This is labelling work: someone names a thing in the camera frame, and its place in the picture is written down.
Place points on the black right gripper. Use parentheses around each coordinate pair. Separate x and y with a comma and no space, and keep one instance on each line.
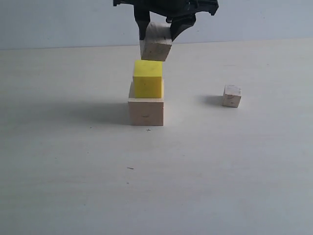
(181,12)

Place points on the medium wooden cube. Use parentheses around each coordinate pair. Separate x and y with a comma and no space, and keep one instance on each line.
(157,43)

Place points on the yellow foam cube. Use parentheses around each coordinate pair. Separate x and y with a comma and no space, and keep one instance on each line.
(148,79)

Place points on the large wooden cube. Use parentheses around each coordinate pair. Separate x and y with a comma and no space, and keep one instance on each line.
(146,111)

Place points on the small wooden cube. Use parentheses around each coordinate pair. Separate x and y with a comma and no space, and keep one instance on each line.
(232,96)

